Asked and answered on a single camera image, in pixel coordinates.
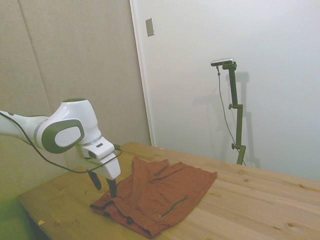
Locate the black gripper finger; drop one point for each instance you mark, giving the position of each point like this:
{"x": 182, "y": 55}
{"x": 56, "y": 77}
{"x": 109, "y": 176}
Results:
{"x": 112, "y": 187}
{"x": 95, "y": 181}

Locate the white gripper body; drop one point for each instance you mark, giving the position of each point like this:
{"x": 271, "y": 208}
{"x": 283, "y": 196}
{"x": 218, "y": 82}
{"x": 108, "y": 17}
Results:
{"x": 111, "y": 166}

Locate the rust red shorts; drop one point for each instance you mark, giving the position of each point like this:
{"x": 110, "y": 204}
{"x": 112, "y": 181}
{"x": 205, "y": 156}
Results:
{"x": 155, "y": 197}

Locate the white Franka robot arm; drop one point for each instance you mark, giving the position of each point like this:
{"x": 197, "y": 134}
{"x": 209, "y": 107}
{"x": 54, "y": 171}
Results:
{"x": 72, "y": 115}

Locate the small orange tape scrap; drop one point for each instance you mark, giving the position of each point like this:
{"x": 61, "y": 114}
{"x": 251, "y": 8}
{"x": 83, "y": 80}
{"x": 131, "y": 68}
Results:
{"x": 41, "y": 221}

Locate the white door frame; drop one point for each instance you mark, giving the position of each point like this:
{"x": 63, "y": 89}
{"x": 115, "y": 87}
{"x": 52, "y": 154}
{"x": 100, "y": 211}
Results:
{"x": 142, "y": 75}

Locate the dark jointed camera stand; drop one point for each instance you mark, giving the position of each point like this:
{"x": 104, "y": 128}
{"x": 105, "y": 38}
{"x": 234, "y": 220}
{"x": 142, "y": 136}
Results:
{"x": 238, "y": 130}

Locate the grey wall plate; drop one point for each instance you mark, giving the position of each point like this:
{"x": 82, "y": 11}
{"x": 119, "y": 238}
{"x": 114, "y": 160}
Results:
{"x": 150, "y": 27}

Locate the grey camera on stand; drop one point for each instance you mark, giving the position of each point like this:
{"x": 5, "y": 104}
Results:
{"x": 222, "y": 61}

